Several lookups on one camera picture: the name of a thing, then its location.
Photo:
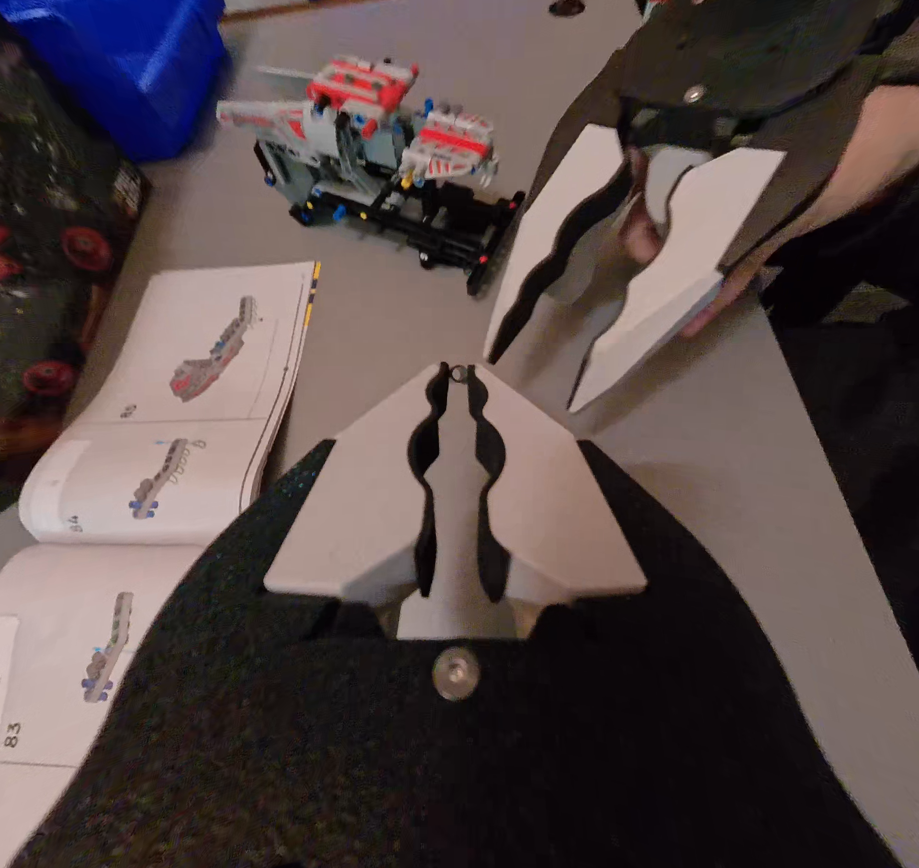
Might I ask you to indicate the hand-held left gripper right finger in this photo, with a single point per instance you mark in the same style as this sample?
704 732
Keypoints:
556 516

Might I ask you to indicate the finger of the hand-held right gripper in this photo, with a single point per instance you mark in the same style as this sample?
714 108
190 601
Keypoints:
553 229
703 251

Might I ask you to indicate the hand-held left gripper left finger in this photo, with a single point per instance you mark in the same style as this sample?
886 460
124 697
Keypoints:
337 516

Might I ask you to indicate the small black brick connector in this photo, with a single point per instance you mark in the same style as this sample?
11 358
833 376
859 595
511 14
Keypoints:
458 373

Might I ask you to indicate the grey desk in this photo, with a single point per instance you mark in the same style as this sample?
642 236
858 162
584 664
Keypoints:
402 308

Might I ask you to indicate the person's right hand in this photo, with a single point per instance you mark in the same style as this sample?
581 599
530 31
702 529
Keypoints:
876 150

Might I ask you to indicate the person's dark clothing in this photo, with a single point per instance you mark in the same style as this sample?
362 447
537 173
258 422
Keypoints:
854 394

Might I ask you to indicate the red and grey brick model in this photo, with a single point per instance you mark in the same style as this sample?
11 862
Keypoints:
359 143

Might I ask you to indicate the white instruction booklet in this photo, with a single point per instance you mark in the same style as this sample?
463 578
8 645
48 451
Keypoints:
201 351

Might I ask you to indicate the dark toy set box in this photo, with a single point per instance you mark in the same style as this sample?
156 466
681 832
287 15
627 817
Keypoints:
57 236

